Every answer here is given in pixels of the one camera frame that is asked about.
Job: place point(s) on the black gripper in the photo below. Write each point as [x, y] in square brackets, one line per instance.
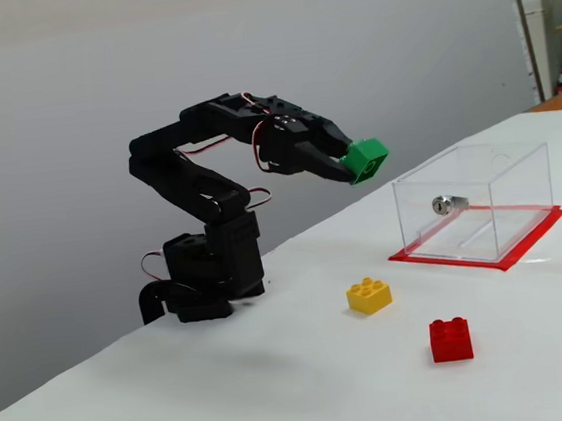
[315, 139]

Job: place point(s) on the transparent plastic box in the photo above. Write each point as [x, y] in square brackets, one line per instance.
[439, 189]

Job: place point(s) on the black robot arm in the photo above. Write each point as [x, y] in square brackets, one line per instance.
[182, 175]

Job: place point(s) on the red tape square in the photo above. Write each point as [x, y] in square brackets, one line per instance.
[447, 259]

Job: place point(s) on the black table clamp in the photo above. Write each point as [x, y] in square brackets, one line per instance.
[152, 297]

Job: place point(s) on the red lego brick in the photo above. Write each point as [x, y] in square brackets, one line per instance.
[450, 341]

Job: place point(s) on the silver cam lock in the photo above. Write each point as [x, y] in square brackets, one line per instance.
[444, 205]

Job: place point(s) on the green lego brick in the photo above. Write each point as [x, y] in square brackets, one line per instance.
[368, 158]

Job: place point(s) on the yellow lego brick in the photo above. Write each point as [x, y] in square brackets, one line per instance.
[368, 299]

